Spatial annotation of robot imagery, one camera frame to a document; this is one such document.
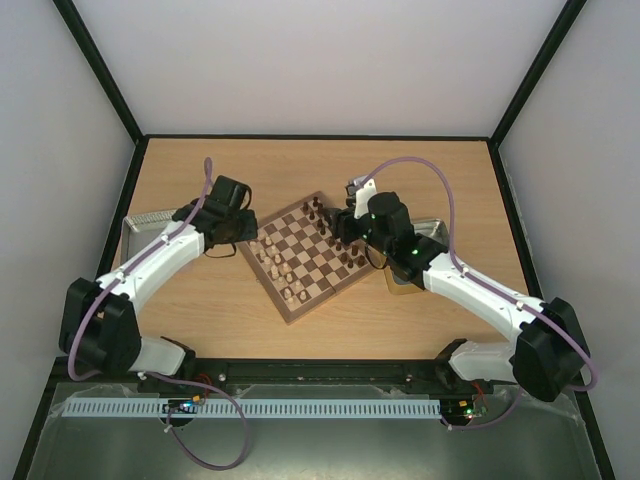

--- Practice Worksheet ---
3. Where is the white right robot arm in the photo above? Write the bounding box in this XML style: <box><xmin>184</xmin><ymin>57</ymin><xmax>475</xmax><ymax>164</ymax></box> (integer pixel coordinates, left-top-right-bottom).
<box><xmin>322</xmin><ymin>192</ymin><xmax>588</xmax><ymax>402</ymax></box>

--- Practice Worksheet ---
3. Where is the dark chess piece row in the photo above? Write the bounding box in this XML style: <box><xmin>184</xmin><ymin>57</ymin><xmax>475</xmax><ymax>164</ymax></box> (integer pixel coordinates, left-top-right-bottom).
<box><xmin>301</xmin><ymin>195</ymin><xmax>367</xmax><ymax>270</ymax></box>

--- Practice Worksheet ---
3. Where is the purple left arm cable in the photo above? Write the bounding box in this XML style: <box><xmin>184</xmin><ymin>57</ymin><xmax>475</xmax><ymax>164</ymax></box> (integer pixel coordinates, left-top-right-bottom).
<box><xmin>67</xmin><ymin>157</ymin><xmax>214</xmax><ymax>382</ymax></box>

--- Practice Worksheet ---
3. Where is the silver metal tin box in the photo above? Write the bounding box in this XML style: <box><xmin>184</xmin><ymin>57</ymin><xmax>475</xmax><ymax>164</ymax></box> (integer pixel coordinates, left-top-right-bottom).
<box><xmin>384</xmin><ymin>218</ymin><xmax>449</xmax><ymax>295</ymax></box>

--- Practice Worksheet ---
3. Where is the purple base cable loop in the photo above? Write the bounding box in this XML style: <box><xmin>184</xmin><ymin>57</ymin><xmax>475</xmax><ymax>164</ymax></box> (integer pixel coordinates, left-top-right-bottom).
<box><xmin>144</xmin><ymin>372</ymin><xmax>250</xmax><ymax>471</ymax></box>

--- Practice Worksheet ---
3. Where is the black aluminium frame rail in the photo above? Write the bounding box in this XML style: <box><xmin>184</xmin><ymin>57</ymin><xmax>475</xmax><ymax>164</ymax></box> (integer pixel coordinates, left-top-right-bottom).
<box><xmin>49</xmin><ymin>357</ymin><xmax>581</xmax><ymax>396</ymax></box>

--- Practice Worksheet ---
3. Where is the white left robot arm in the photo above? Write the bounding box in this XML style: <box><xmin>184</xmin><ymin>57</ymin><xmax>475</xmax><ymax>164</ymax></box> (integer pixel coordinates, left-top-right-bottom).
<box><xmin>59</xmin><ymin>176</ymin><xmax>257</xmax><ymax>381</ymax></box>

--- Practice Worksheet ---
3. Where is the wooden chess board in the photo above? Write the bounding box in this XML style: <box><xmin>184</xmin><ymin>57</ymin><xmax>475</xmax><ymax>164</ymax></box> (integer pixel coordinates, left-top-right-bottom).
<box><xmin>238</xmin><ymin>191</ymin><xmax>374</xmax><ymax>324</ymax></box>

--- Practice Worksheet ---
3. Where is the cream piece row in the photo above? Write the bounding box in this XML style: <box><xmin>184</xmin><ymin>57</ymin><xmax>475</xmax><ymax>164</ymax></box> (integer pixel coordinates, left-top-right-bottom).
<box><xmin>247</xmin><ymin>229</ymin><xmax>309</xmax><ymax>311</ymax></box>

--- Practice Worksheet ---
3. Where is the light blue cable duct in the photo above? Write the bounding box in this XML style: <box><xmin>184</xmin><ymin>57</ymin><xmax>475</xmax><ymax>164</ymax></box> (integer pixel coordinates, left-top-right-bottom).
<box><xmin>61</xmin><ymin>398</ymin><xmax>441</xmax><ymax>419</ymax></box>

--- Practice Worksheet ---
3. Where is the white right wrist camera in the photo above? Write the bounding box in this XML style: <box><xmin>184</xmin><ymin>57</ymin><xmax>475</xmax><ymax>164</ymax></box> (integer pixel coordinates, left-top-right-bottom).
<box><xmin>345</xmin><ymin>176</ymin><xmax>377</xmax><ymax>219</ymax></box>

